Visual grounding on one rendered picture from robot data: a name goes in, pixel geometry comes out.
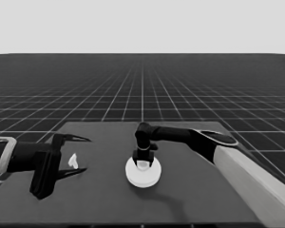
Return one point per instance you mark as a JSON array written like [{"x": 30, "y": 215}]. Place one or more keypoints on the small white T-shaped piece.
[{"x": 72, "y": 163}]

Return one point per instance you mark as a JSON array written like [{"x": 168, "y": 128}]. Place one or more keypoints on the large thick white disc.
[{"x": 133, "y": 175}]

